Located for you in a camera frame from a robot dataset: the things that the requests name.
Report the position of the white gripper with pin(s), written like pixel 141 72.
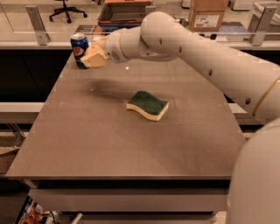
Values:
pixel 112 46

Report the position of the orange fruit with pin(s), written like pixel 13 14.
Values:
pixel 94 51

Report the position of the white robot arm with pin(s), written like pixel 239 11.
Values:
pixel 253 84

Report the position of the blue pepsi can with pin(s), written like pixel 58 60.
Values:
pixel 79 43

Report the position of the grey open tray box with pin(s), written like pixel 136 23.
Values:
pixel 126 12

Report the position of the black office chair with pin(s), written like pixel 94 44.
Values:
pixel 65 9

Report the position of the green and yellow sponge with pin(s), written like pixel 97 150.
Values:
pixel 147 105

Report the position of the cardboard box with label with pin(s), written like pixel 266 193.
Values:
pixel 206 15

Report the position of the grey table drawer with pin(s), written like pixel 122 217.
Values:
pixel 131 200

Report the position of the colourful items bin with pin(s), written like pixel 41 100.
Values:
pixel 33 213

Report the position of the left metal glass bracket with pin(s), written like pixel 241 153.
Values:
pixel 38 26

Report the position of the right metal glass bracket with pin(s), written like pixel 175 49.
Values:
pixel 261 24

